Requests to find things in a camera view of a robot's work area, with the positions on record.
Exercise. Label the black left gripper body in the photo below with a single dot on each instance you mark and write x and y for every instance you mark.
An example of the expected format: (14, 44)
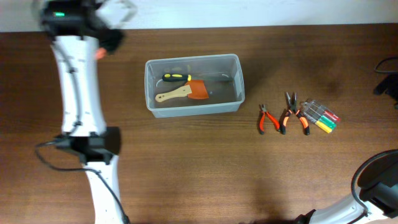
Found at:
(115, 39)

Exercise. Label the orange toothed bar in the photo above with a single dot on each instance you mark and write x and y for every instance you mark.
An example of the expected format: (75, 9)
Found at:
(100, 53)

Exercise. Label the clear screwdriver set case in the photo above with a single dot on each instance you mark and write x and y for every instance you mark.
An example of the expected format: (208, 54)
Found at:
(306, 105)

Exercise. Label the metal file black yellow handle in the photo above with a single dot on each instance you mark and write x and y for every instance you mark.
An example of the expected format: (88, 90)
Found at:
(188, 77)

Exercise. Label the orange black needle nose pliers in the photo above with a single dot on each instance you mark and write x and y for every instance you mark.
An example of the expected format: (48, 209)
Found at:
(293, 109)

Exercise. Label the orange scraper wooden handle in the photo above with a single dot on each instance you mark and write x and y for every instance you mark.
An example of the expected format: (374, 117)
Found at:
(194, 89)

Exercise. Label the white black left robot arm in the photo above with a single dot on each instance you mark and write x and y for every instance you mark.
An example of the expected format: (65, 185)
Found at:
(81, 32)

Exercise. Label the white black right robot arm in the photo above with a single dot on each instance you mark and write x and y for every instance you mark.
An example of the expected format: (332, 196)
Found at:
(373, 194)

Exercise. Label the clear plastic container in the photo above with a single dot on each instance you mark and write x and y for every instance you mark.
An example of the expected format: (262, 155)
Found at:
(224, 97)

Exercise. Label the red screwdriver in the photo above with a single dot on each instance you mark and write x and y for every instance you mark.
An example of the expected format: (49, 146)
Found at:
(323, 110)

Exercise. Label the green screwdriver lower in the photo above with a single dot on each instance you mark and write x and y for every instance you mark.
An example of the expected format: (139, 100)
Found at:
(321, 120)

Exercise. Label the green screwdriver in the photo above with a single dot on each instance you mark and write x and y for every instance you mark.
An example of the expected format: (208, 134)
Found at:
(323, 118)

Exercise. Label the green screwdriver upper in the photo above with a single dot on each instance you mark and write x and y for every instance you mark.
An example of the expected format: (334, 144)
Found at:
(323, 118)

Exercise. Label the yellow screwdriver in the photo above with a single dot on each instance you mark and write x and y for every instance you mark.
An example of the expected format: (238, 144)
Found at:
(318, 122)

